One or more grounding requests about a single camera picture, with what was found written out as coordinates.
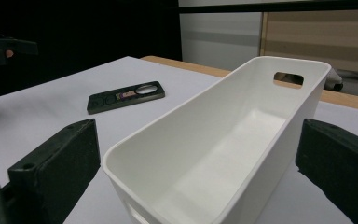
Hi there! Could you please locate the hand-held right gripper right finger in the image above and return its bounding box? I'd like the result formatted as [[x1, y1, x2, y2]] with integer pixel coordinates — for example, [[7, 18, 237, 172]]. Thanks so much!
[[295, 118, 358, 224]]

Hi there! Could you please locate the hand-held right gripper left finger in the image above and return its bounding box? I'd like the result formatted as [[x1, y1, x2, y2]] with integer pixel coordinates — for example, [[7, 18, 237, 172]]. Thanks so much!
[[7, 118, 102, 224]]

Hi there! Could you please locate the dark translucent phone case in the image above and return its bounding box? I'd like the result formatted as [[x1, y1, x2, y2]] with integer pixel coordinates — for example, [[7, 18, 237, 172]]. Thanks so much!
[[86, 80, 166, 116]]

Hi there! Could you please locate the white plastic storage bin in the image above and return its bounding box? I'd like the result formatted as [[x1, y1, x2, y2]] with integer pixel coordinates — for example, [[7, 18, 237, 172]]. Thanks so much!
[[102, 55, 333, 224]]

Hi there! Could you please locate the grey stand base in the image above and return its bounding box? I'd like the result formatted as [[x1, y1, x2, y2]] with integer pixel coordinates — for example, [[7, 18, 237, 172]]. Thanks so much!
[[322, 68, 345, 91]]

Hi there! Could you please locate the black curtain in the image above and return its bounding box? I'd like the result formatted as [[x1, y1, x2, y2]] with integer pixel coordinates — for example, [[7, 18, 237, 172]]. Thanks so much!
[[0, 0, 183, 101]]

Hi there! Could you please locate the light wooden cabinet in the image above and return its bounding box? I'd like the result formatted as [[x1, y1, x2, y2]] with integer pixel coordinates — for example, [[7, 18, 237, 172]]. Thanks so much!
[[259, 8, 358, 76]]

